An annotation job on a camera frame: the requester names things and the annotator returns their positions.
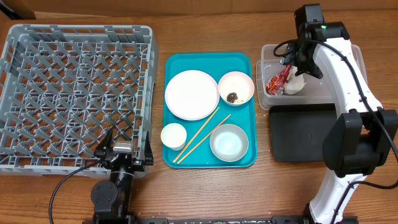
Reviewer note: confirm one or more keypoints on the dark food scrap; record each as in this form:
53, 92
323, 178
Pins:
232, 97

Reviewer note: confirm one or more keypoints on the wooden chopstick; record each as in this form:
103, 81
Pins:
196, 134
206, 137

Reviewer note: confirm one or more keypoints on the teal plastic tray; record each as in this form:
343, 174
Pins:
216, 65

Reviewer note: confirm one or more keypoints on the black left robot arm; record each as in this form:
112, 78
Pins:
111, 197

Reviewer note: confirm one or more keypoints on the wooden chopstick right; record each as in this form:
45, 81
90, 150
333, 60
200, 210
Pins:
206, 137

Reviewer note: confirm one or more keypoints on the clear plastic bin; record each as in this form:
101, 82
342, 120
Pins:
314, 91

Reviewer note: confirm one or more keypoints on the grey bowl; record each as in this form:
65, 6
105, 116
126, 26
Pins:
229, 143

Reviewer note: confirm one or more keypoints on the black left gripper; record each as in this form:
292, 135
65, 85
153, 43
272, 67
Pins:
100, 152

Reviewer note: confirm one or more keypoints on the black rectangular tray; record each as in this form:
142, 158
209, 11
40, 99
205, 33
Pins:
298, 131

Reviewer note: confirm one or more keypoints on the white paper cup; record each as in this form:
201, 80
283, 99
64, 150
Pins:
174, 136

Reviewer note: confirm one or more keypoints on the red snack wrapper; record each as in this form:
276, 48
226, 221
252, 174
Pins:
275, 85

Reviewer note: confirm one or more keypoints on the pink white bowl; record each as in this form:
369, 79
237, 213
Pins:
237, 82

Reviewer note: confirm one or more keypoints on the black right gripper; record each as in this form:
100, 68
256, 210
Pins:
301, 62

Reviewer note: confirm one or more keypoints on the wooden chopstick left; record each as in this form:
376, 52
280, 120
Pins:
196, 134

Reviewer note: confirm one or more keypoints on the white pink round plate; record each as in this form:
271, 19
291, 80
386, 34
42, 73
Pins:
192, 95

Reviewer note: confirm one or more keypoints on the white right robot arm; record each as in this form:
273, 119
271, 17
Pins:
362, 135

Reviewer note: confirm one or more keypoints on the grey plastic dish rack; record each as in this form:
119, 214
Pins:
64, 86

